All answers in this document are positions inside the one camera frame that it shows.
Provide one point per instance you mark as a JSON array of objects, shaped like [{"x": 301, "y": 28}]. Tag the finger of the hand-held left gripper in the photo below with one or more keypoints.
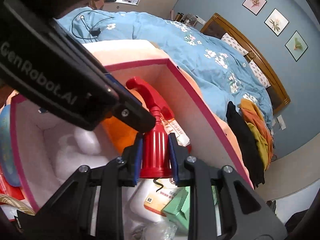
[
  {"x": 120, "y": 90},
  {"x": 135, "y": 117}
]

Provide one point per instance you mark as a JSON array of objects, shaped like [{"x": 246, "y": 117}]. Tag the white wall socket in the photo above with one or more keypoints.
[
  {"x": 281, "y": 122},
  {"x": 202, "y": 21}
]

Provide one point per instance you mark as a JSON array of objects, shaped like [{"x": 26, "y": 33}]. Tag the white dotted pillow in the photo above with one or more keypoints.
[
  {"x": 260, "y": 73},
  {"x": 235, "y": 43}
]

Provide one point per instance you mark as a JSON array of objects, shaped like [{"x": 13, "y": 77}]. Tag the framed green leaf picture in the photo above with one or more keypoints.
[{"x": 297, "y": 45}]

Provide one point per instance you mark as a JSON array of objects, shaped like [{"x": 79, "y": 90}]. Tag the clear nightstand container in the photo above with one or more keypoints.
[{"x": 191, "y": 20}]

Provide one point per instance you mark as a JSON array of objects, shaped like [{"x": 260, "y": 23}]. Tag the red toy hammer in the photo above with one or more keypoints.
[{"x": 155, "y": 155}]

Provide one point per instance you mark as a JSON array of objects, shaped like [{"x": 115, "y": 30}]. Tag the pink cardboard box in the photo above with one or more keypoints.
[{"x": 195, "y": 110}]

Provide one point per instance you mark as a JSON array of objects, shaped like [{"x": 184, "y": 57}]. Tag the clear plastic bag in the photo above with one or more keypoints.
[{"x": 160, "y": 233}]

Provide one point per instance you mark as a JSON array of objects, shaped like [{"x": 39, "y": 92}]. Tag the white lotion bottle red cap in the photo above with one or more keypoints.
[{"x": 150, "y": 200}]

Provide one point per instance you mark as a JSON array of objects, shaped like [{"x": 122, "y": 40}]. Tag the framed white flower picture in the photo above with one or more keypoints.
[{"x": 276, "y": 22}]

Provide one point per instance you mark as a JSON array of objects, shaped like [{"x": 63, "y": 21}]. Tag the white soft cloth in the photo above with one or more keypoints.
[{"x": 75, "y": 152}]

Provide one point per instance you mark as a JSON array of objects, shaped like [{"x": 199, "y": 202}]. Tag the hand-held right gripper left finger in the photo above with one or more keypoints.
[{"x": 138, "y": 160}]

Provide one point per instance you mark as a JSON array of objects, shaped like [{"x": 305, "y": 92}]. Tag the blue floral duvet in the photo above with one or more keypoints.
[{"x": 175, "y": 50}]

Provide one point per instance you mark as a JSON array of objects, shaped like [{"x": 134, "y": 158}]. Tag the dark thermos bottle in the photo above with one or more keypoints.
[{"x": 178, "y": 16}]

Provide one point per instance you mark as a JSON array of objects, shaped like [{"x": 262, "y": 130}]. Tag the wooden bed headboard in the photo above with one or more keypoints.
[{"x": 262, "y": 65}]

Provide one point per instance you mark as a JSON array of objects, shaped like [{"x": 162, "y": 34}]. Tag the red plastic bag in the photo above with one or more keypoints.
[{"x": 10, "y": 188}]

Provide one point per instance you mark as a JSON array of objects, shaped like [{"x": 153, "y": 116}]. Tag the green small box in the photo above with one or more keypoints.
[{"x": 177, "y": 210}]

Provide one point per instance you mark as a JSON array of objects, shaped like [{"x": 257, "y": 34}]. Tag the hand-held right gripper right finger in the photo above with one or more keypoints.
[{"x": 173, "y": 160}]

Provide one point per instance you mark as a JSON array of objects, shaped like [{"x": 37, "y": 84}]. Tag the beige plaid cloth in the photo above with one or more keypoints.
[{"x": 17, "y": 202}]

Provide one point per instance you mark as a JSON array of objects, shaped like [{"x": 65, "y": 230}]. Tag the framed pink flower picture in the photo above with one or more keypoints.
[{"x": 254, "y": 2}]

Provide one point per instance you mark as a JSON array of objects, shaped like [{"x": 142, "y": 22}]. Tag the orange and white tissue pack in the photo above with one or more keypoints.
[{"x": 117, "y": 135}]

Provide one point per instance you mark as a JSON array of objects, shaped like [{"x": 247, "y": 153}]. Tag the yellow and orange clothes pile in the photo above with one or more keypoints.
[{"x": 260, "y": 130}]

